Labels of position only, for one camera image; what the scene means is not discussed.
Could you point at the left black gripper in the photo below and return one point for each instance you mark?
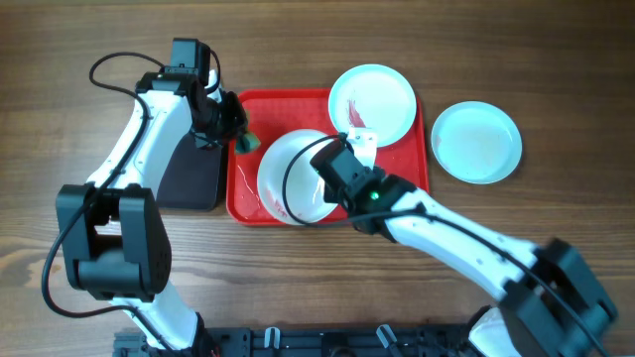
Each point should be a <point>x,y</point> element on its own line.
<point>239,119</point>

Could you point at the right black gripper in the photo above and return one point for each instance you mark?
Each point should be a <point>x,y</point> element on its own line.
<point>333,198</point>

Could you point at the green yellow sponge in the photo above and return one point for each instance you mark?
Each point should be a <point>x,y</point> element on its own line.
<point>246,143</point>

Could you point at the white plate with stain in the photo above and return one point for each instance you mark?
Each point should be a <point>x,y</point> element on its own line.
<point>305,188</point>

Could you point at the light blue plate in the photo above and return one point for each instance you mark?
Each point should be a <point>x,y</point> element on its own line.
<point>376,97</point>
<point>477,142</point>

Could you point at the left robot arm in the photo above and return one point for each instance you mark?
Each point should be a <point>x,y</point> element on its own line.
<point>113,240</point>

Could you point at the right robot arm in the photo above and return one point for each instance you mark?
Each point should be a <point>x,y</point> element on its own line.
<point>550,303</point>

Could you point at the red plastic tray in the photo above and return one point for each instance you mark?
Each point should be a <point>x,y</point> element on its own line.
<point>275,112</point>

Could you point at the black plastic tray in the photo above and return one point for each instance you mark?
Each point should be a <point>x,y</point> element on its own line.
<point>195,179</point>

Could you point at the light blue plate top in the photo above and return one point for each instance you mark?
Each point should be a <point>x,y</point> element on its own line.
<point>376,97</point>

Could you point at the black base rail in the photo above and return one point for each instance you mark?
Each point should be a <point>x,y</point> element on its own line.
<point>442,340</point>

